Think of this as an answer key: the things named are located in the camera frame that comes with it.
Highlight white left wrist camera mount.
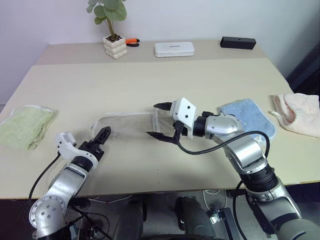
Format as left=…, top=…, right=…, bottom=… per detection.
left=54, top=131, right=99, bottom=171

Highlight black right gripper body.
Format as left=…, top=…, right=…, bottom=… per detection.
left=170, top=100, right=188, bottom=144

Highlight dark rounded shape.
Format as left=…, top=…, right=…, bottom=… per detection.
left=174, top=195, right=219, bottom=240
left=113, top=198, right=149, bottom=240

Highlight light pink towel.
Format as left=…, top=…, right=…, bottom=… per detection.
left=267, top=92, right=320, bottom=139

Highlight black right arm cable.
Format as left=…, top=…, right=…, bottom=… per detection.
left=174, top=121, right=272, bottom=240

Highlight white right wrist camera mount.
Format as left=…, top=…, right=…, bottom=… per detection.
left=170, top=97, right=199, bottom=140

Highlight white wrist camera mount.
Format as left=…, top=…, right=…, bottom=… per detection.
left=54, top=131, right=99, bottom=171
left=170, top=97, right=199, bottom=140

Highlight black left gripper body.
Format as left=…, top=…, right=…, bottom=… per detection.
left=79, top=137, right=106, bottom=161

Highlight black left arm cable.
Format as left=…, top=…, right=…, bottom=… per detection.
left=28, top=152, right=62, bottom=201

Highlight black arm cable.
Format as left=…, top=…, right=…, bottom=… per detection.
left=174, top=121, right=272, bottom=240
left=28, top=152, right=62, bottom=201

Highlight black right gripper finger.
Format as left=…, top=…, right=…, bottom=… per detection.
left=145, top=132, right=177, bottom=144
left=152, top=101, right=174, bottom=112

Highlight light blue towel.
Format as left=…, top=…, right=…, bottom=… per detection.
left=217, top=97, right=277, bottom=141

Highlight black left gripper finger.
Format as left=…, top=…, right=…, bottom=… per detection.
left=99, top=127, right=112, bottom=144
left=95, top=126, right=110, bottom=142

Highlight green plant in white pot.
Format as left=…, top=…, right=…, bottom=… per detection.
left=86, top=0, right=129, bottom=61

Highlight orange and black pliers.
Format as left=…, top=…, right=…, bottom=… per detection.
left=124, top=37, right=141, bottom=48

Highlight flat white case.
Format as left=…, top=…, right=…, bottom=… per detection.
left=153, top=41, right=196, bottom=59

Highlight light green towel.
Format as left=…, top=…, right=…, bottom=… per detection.
left=0, top=104, right=58, bottom=152

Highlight thin white cable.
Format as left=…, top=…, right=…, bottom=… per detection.
left=201, top=189, right=229, bottom=211

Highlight tangled black wires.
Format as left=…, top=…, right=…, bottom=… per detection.
left=66, top=196, right=114, bottom=240

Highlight beige towel with white trim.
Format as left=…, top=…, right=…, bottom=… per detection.
left=89, top=110, right=176, bottom=141

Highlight long black box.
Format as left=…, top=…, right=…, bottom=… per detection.
left=219, top=35, right=257, bottom=50

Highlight black metal bracket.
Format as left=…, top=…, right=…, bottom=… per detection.
left=208, top=206, right=236, bottom=240

